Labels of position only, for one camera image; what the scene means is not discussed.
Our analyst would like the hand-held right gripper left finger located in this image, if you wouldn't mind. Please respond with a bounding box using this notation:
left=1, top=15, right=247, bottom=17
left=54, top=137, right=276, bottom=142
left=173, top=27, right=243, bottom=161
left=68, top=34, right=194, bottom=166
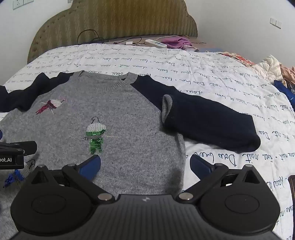
left=28, top=155, right=116, bottom=205

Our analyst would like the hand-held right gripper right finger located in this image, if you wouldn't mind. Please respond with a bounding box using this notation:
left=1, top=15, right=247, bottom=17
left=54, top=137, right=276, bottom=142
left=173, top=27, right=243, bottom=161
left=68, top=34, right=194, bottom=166
left=176, top=154, right=269, bottom=205

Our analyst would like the grey sweater with navy sleeves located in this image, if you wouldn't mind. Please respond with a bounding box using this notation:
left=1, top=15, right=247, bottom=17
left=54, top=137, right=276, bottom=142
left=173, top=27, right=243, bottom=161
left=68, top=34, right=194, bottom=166
left=0, top=70, right=261, bottom=201

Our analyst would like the white quilt with script print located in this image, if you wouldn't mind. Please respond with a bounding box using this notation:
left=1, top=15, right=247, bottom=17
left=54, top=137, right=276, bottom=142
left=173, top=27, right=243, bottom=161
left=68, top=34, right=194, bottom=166
left=0, top=43, right=295, bottom=240

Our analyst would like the floral cloth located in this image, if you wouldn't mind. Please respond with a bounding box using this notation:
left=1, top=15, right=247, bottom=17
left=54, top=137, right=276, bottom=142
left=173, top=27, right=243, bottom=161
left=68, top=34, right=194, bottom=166
left=219, top=52, right=256, bottom=67

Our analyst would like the cream puffy jacket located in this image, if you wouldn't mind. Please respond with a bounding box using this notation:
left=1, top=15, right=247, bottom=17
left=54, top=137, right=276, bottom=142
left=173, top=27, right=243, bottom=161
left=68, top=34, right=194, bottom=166
left=250, top=55, right=283, bottom=82

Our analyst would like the purple cloth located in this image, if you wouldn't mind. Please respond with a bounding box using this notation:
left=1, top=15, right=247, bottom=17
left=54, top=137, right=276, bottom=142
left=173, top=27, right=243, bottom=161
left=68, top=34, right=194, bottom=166
left=161, top=36, right=199, bottom=51

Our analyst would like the pink cloth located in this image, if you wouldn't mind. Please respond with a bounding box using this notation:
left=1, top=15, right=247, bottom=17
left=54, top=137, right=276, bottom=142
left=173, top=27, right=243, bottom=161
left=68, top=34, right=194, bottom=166
left=280, top=66, right=295, bottom=86

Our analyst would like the white power strip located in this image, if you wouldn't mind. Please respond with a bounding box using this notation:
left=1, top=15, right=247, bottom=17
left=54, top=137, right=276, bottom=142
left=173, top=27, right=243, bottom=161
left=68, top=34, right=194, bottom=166
left=145, top=39, right=167, bottom=49

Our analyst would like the olive padded headboard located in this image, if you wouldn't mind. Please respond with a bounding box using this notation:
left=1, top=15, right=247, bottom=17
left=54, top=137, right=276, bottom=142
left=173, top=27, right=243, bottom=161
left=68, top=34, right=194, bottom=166
left=27, top=0, right=199, bottom=64

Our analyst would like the black cable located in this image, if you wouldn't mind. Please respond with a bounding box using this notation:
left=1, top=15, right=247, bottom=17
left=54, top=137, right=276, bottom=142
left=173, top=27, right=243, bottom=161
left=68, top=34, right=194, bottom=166
left=77, top=30, right=142, bottom=45

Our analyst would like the white wall switch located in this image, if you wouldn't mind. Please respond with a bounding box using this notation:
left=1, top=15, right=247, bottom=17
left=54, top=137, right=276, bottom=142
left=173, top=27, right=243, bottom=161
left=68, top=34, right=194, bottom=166
left=270, top=17, right=282, bottom=29

